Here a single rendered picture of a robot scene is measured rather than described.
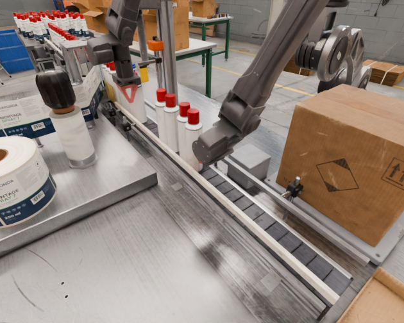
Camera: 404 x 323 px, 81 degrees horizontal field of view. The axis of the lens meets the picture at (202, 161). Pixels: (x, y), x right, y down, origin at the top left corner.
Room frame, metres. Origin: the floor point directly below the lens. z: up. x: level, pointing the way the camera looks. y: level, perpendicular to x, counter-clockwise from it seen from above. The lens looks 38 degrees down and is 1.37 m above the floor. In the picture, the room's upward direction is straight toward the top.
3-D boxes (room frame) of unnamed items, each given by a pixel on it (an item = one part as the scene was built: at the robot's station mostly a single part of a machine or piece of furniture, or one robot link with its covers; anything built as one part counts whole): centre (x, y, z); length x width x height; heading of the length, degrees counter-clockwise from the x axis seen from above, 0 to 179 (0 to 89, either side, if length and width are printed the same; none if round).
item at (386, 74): (4.10, -2.99, 0.11); 0.65 x 0.54 x 0.22; 42
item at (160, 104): (0.75, 0.13, 0.98); 0.05 x 0.05 x 0.20
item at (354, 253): (0.66, 0.02, 0.96); 1.07 x 0.01 x 0.01; 37
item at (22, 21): (2.91, 1.63, 0.98); 0.57 x 0.46 x 0.21; 127
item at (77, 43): (1.15, 0.56, 1.14); 0.14 x 0.11 x 0.01; 37
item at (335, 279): (0.87, 0.22, 0.86); 1.65 x 0.08 x 0.04; 37
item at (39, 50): (2.35, 1.49, 0.71); 0.15 x 0.12 x 0.34; 127
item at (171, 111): (0.71, 0.10, 0.98); 0.05 x 0.05 x 0.20
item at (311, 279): (0.62, 0.08, 0.91); 1.07 x 0.01 x 0.02; 37
